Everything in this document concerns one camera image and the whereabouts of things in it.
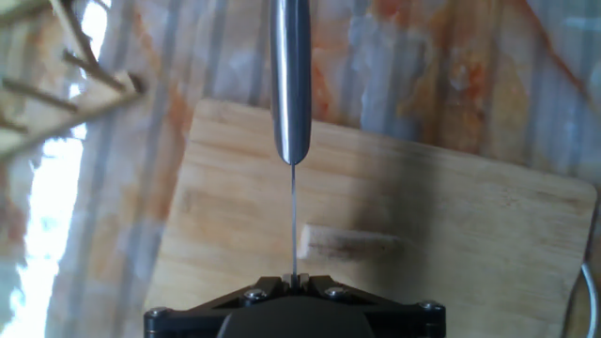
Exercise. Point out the orange marble pattern mat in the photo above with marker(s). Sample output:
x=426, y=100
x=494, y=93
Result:
x=399, y=56

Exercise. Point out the long lotus root piece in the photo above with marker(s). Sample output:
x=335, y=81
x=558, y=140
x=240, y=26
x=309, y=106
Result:
x=347, y=241

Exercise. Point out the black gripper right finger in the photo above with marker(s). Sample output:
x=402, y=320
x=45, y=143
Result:
x=324, y=285

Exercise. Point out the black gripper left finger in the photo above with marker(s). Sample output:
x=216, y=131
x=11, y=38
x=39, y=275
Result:
x=267, y=285

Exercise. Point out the wooden knife rack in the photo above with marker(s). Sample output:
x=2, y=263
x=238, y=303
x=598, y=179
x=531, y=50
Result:
x=94, y=101

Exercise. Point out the wooden cutting board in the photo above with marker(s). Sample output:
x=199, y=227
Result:
x=446, y=225

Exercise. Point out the steel cleaver knife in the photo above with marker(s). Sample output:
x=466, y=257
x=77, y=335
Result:
x=291, y=84

